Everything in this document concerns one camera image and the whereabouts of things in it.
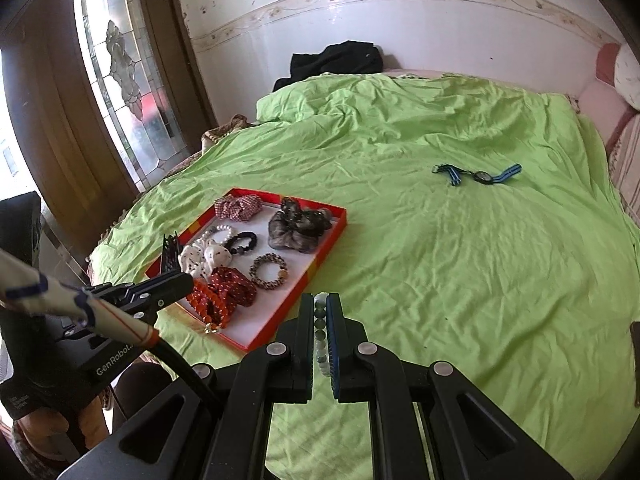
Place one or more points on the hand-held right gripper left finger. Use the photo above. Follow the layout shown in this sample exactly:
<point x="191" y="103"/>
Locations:
<point x="306" y="340"/>

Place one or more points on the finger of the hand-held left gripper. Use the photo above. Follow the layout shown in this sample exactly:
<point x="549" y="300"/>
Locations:
<point x="150" y="306"/>
<point x="145" y="284"/>

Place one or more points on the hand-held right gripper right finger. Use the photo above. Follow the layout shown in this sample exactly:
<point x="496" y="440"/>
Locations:
<point x="336" y="345"/>

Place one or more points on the black hair clip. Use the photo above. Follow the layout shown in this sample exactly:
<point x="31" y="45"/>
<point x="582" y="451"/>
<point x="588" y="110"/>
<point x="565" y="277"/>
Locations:
<point x="170" y="252"/>

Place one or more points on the red rimmed white tray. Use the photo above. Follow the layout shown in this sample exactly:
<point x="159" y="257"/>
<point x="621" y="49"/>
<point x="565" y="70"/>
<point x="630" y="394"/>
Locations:
<point x="280" y="305"/>

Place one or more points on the white dotted scrunchie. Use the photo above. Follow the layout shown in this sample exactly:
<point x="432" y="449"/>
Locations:
<point x="205" y="257"/>

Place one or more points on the red dotted scrunchie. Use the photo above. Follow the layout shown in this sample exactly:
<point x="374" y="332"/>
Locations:
<point x="232" y="285"/>

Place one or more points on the person's left forearm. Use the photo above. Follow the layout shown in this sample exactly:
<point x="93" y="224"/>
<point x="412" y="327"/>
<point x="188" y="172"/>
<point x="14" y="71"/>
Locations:
<point x="25" y="455"/>

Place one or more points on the person's left hand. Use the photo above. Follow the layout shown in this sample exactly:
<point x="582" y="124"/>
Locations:
<point x="45" y="424"/>

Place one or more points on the dark brown cloth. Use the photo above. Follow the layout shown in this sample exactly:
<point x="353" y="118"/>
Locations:
<point x="137" y="387"/>

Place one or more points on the grey sheer scrunchie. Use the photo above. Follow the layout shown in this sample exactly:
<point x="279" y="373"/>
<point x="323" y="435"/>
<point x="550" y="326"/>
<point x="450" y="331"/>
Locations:
<point x="295" y="230"/>

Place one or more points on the red plaid scrunchie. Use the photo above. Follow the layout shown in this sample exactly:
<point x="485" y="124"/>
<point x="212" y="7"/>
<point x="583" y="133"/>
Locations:
<point x="237" y="207"/>

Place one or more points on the green blanket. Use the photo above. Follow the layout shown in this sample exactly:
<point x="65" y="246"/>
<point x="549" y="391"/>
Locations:
<point x="450" y="270"/>

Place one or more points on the dark furniture piece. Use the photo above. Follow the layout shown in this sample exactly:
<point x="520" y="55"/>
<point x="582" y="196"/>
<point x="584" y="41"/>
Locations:
<point x="20" y="225"/>

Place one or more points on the wooden door with glass pane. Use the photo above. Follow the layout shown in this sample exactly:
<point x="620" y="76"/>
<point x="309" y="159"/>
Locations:
<point x="55" y="110"/>

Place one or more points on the black cloth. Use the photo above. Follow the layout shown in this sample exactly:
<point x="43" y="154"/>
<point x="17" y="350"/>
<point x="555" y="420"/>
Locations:
<point x="345" y="57"/>

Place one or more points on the white floral pillow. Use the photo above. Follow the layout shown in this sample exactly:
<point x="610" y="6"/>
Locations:
<point x="627" y="77"/>

